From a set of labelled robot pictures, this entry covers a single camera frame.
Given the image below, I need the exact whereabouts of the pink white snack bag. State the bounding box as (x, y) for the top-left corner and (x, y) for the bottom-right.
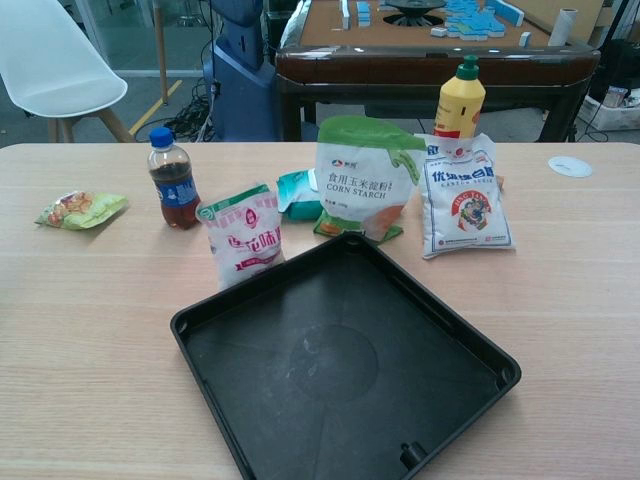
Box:
(194, 182), (287, 292)

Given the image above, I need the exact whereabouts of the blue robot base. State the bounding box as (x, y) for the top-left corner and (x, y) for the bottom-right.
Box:
(202, 0), (281, 143)

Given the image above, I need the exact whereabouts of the black plastic tray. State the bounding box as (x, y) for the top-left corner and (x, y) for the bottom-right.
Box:
(169, 230), (523, 480)

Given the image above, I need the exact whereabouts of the green snack packet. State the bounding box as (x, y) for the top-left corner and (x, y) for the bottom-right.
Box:
(33, 189), (129, 231)

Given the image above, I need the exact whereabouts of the teal wet wipes pack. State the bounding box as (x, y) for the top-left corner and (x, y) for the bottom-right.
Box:
(276, 168), (324, 222)

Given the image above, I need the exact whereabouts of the green white corn starch bag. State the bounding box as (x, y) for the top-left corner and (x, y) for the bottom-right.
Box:
(312, 115), (427, 245)

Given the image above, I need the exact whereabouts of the white sugar bag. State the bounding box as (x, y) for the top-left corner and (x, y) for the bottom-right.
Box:
(420, 132), (517, 261)

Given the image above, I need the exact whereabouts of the yellow squeeze bottle green cap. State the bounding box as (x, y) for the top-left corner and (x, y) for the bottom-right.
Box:
(432, 54), (488, 140)

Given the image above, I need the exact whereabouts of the brown mahjong table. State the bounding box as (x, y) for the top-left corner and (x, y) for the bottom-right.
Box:
(274, 0), (601, 144)

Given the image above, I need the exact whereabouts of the black mahjong table centre dial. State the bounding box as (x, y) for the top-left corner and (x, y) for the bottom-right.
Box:
(379, 0), (446, 29)

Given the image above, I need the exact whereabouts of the white round table grommet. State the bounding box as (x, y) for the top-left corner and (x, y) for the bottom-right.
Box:
(547, 155), (594, 179)

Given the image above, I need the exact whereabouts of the pile of blue mahjong tiles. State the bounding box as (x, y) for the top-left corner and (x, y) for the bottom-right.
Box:
(444, 0), (526, 40)

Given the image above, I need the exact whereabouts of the white cardboard box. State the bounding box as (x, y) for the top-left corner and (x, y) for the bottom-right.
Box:
(579, 84), (640, 131)

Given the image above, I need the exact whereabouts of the white chair with wooden legs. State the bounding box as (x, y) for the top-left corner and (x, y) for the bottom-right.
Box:
(0, 0), (136, 144)

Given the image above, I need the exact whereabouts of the white paper roll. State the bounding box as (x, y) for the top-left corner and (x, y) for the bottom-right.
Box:
(548, 8), (581, 47)

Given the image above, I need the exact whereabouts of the tangle of black floor cables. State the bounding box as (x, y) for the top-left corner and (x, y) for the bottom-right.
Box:
(162, 74), (221, 144)

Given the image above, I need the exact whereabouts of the wooden post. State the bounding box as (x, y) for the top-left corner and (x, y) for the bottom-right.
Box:
(153, 0), (169, 106)

